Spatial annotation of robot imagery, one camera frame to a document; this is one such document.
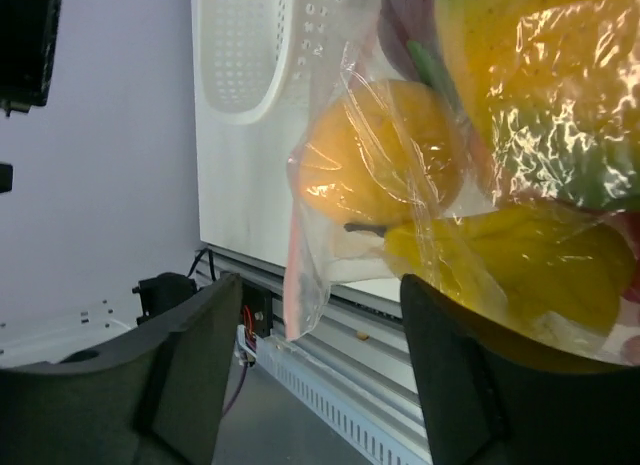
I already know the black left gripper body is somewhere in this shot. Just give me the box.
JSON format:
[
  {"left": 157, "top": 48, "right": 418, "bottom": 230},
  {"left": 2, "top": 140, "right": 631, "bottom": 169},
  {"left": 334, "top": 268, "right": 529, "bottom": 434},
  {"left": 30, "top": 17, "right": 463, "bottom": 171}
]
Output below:
[{"left": 1, "top": 0, "right": 62, "bottom": 116}]

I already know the fake mango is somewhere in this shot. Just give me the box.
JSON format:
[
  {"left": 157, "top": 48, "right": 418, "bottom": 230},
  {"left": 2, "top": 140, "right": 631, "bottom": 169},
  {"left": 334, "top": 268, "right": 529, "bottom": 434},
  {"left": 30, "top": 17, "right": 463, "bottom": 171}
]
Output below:
[{"left": 434, "top": 0, "right": 639, "bottom": 211}]

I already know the white perforated plastic basket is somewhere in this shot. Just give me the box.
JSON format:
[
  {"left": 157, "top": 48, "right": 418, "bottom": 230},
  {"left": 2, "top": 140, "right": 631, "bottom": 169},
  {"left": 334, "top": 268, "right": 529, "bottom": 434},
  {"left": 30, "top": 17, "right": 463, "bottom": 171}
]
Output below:
[{"left": 192, "top": 0, "right": 386, "bottom": 127}]

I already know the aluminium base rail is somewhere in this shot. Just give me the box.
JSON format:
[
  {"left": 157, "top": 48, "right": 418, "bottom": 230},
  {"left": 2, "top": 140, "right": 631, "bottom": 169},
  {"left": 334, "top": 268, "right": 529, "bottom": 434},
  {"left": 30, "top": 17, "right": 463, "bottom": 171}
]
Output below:
[{"left": 192, "top": 244, "right": 431, "bottom": 436}]

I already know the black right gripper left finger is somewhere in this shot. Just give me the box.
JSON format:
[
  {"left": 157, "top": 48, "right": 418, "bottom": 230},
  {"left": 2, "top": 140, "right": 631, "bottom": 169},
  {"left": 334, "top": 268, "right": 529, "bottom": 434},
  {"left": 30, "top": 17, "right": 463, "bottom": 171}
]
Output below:
[{"left": 1, "top": 274, "right": 242, "bottom": 464}]

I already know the white slotted cable duct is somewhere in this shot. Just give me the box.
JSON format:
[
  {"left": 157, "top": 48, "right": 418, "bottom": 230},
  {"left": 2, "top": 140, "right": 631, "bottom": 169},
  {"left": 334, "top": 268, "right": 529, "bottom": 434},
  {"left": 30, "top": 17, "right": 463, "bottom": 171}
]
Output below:
[{"left": 236, "top": 325, "right": 432, "bottom": 464}]

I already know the fake dark red apple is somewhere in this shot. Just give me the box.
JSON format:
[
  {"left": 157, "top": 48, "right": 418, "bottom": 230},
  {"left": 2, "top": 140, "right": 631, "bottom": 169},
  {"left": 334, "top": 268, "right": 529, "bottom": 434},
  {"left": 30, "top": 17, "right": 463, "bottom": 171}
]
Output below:
[{"left": 377, "top": 0, "right": 449, "bottom": 89}]

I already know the fake orange fruit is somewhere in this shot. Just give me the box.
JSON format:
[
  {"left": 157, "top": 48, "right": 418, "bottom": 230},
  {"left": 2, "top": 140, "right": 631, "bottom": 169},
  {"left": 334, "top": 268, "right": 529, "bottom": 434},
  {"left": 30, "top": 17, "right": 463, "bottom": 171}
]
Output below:
[{"left": 297, "top": 80, "right": 465, "bottom": 226}]

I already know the clear zip top bag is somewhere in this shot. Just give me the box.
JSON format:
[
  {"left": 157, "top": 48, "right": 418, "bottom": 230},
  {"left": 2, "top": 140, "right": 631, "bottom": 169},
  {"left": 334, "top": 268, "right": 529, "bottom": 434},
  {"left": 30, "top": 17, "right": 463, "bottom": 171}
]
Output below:
[{"left": 284, "top": 0, "right": 639, "bottom": 365}]

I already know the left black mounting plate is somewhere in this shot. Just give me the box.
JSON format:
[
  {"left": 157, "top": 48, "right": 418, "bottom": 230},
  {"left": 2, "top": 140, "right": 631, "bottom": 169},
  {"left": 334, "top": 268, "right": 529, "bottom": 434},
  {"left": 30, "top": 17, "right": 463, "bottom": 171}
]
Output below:
[{"left": 216, "top": 272, "right": 273, "bottom": 344}]

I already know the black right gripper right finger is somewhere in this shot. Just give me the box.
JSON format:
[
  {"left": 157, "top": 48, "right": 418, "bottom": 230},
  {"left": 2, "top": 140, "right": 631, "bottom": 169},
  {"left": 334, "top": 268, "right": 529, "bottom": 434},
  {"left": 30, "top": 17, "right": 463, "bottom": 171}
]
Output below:
[{"left": 400, "top": 275, "right": 639, "bottom": 464}]

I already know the fake yellow pear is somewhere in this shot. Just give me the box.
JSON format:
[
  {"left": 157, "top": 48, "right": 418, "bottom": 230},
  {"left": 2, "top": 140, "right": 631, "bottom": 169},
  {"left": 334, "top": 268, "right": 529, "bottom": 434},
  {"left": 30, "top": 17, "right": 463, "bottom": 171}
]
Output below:
[{"left": 344, "top": 204, "right": 636, "bottom": 346}]

